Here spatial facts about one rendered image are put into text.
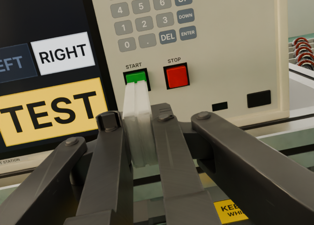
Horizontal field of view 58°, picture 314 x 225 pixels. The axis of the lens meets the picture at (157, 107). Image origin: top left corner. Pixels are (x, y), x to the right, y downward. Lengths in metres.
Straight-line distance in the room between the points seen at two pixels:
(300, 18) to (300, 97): 7.21
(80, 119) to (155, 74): 0.09
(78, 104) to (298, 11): 7.34
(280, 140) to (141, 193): 0.14
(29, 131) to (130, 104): 0.16
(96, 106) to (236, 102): 0.14
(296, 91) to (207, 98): 0.15
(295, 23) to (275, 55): 7.23
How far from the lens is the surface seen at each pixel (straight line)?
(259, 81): 0.30
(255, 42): 0.29
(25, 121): 0.30
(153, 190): 0.29
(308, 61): 1.63
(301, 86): 0.41
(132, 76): 0.26
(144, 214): 0.50
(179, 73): 0.27
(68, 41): 0.27
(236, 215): 0.27
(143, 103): 0.16
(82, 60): 0.27
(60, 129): 0.29
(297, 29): 7.57
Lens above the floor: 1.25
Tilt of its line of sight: 19 degrees down
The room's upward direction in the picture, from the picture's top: 11 degrees counter-clockwise
